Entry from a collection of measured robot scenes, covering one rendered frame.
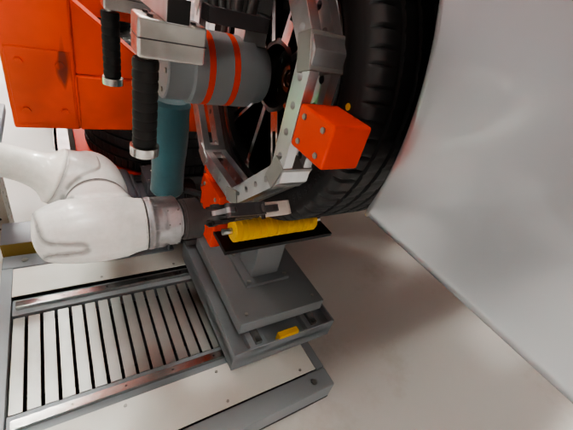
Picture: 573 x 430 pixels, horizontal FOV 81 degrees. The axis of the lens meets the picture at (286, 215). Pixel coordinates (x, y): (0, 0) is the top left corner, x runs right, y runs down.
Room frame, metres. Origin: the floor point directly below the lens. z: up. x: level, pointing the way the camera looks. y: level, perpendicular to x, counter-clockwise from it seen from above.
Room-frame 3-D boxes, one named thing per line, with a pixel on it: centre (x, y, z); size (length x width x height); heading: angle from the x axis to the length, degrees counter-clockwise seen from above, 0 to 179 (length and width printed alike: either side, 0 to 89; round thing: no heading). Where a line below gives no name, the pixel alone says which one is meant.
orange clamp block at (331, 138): (0.52, -0.03, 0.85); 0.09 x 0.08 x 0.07; 39
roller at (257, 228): (0.73, 0.02, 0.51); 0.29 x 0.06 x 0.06; 129
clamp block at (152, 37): (0.50, 0.23, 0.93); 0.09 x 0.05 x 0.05; 129
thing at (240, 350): (0.86, 0.04, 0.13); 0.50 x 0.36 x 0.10; 39
